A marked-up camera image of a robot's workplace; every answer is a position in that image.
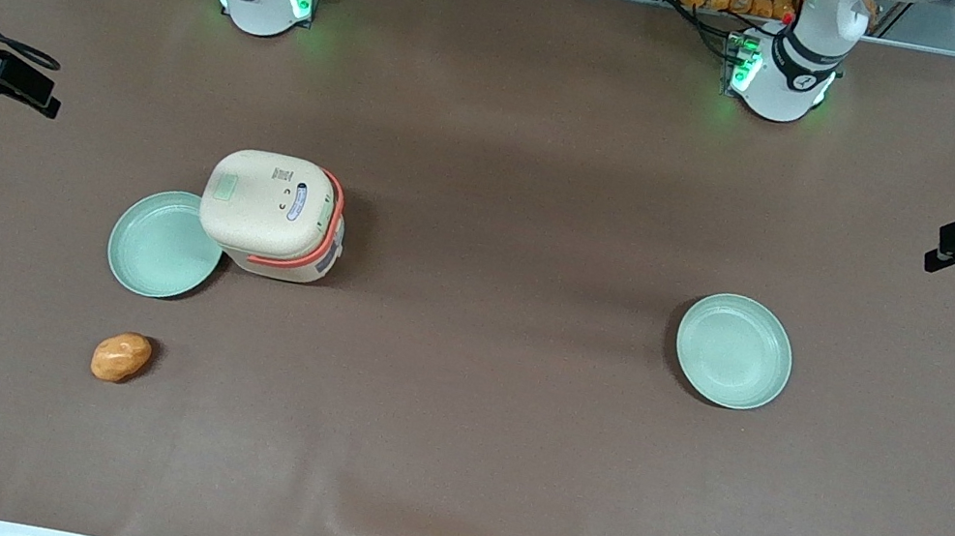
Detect beige rice cooker orange trim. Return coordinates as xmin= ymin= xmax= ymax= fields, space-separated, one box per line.
xmin=190 ymin=141 xmax=358 ymax=291

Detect brown table mat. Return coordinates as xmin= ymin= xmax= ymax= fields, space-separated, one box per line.
xmin=0 ymin=0 xmax=955 ymax=536

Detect pale green plate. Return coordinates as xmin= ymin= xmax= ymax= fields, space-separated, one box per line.
xmin=101 ymin=181 xmax=234 ymax=309
xmin=665 ymin=286 xmax=803 ymax=419

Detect golden brown bread roll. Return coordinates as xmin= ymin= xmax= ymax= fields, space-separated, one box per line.
xmin=89 ymin=326 xmax=157 ymax=390

